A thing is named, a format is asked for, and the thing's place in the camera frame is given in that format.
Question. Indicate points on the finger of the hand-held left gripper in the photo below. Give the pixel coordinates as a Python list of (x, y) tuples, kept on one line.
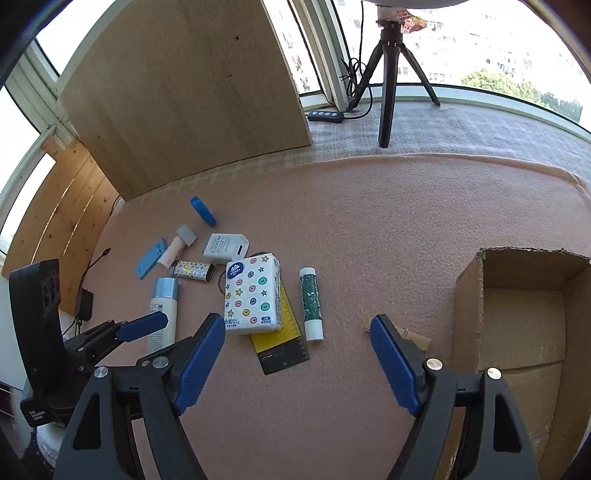
[(143, 325)]

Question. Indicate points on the black tripod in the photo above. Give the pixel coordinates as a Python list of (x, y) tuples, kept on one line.
[(385, 92)]

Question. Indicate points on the yellow and black card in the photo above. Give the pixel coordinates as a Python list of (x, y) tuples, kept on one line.
[(286, 350)]

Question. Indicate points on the star print tissue pack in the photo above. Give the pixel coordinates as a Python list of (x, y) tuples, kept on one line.
[(251, 295)]

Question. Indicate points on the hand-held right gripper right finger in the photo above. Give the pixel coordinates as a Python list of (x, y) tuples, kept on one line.
[(397, 369)]

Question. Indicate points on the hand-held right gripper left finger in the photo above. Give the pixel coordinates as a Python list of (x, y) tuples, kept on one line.
[(198, 364)]

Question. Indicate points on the black inline remote control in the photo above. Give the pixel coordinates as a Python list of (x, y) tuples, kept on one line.
[(325, 116)]

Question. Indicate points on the black power adapter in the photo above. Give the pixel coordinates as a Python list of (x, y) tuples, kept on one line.
[(84, 304)]

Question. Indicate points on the pink patterned wrapping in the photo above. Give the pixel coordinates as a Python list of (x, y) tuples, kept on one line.
[(406, 18)]

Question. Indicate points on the white wall charger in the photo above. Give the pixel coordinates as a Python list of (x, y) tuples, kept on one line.
[(224, 247)]

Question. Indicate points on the patterned lighter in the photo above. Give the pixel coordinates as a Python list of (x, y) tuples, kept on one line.
[(191, 270)]

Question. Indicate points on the cardboard box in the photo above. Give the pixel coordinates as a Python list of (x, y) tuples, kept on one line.
[(521, 323)]

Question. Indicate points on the green patterned glue stick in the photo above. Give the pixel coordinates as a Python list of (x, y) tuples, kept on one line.
[(310, 300)]

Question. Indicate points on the white bottle with blue cap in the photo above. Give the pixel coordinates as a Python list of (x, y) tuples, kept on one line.
[(161, 314)]

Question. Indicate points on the white window frame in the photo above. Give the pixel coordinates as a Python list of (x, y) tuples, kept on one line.
[(330, 69)]

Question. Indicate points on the light wooden board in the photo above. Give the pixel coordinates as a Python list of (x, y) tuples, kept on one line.
[(184, 92)]

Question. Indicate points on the pine wood panel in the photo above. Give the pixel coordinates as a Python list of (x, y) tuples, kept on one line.
[(60, 217)]

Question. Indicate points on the wooden clothespin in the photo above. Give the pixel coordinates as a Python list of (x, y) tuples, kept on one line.
[(415, 342)]

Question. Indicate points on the blue round lid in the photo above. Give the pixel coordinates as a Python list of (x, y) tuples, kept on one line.
[(205, 214)]

